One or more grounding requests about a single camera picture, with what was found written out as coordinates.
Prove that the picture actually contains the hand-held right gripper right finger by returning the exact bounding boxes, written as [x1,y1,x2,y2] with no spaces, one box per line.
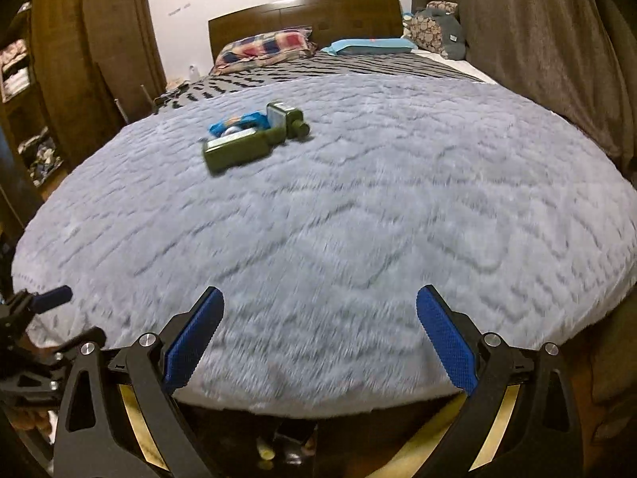
[415,284,585,478]

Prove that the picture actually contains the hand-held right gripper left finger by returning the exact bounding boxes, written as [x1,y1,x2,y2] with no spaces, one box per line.
[52,286,225,478]

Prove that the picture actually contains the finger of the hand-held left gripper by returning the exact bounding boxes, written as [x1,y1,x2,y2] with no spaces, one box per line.
[10,286,74,315]
[30,326,107,360]

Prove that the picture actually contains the blue snack packet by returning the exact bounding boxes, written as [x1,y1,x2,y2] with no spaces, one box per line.
[208,110,272,137]

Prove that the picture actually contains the dark green small box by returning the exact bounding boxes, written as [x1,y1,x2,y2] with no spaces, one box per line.
[266,101,310,137]

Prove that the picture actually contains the person's left hand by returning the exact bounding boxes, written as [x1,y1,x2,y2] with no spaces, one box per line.
[10,401,53,434]

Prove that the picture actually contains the patterned clothes pile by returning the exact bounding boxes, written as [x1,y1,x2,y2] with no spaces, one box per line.
[17,127,65,185]

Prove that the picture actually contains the grey fluffy blanket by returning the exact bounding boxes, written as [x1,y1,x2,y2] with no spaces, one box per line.
[10,74,637,416]

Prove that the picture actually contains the white folded clothes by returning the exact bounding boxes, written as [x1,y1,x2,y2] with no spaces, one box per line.
[0,67,31,103]

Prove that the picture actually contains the brown wooden wardrobe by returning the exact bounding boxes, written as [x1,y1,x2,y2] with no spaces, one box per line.
[0,0,167,195]

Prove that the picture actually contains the pink folded clothes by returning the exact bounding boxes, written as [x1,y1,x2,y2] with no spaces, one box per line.
[0,40,28,68]

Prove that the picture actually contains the white bed sheet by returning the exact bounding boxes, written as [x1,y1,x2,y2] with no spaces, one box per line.
[413,49,498,84]

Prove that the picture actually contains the zebra striped blanket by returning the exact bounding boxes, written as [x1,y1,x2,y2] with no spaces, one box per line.
[154,52,486,113]

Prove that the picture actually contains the grey plush toy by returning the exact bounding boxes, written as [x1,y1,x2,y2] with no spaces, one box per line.
[423,10,469,61]

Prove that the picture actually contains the plaid pillow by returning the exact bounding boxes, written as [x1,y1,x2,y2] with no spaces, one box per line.
[214,30,317,68]

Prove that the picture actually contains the blue pillow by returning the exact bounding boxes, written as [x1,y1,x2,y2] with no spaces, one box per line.
[321,37,419,57]

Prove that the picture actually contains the wood-slice patterned cushion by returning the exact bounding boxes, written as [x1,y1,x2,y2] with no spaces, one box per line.
[405,0,459,53]

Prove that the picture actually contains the brown curtain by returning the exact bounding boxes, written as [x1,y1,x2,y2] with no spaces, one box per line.
[410,0,637,409]

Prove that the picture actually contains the brown wooden headboard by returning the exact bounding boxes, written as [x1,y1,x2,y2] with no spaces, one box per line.
[208,0,404,65]

